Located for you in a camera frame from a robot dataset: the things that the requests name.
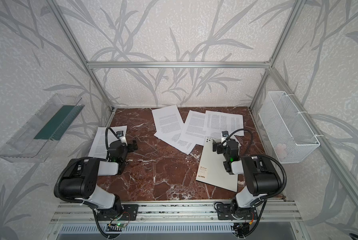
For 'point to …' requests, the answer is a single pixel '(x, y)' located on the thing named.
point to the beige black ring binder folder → (211, 169)
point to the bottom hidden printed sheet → (177, 140)
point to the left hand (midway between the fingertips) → (129, 133)
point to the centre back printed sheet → (168, 120)
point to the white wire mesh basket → (291, 137)
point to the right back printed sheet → (219, 122)
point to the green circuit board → (118, 225)
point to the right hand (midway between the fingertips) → (222, 135)
